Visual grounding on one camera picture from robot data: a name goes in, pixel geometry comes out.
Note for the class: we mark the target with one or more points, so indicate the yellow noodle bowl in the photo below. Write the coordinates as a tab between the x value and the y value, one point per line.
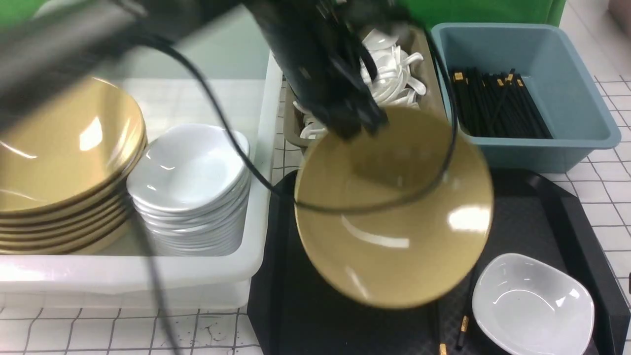
410	255

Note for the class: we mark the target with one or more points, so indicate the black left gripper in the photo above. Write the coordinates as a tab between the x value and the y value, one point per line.
321	58

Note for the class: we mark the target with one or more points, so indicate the blue chopstick bin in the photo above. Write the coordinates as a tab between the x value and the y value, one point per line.
556	78

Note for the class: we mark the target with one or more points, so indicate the black plastic serving tray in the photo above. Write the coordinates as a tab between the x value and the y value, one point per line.
294	311

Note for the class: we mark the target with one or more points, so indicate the white square sauce dish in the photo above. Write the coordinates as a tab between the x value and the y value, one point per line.
527	307

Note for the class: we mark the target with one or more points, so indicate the stack of yellow bowls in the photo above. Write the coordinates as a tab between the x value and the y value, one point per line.
64	171

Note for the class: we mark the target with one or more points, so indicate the bundle of black chopsticks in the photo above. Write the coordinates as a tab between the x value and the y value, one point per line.
496	105

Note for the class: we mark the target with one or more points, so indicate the olive brown spoon bin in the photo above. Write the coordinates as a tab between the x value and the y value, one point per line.
412	39

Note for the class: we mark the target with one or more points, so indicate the black chopstick gold tip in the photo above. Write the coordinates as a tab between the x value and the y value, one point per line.
464	324
439	336

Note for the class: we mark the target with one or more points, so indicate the large white plastic tub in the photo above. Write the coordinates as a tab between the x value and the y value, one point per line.
246	80

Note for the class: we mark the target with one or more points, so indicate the pile of white spoons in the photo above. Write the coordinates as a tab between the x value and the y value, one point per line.
394	85

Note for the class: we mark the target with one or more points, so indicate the stack of white dishes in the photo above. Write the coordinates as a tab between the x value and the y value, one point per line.
191	190

